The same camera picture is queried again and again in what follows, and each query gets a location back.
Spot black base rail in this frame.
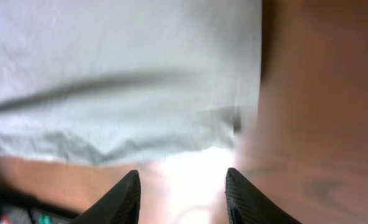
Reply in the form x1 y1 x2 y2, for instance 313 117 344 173
0 189 79 224

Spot khaki shorts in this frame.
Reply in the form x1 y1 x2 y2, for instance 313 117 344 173
0 0 262 165

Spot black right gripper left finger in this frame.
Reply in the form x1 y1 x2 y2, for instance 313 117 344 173
70 170 141 224

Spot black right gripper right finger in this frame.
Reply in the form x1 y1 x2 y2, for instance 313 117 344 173
225 167 301 224

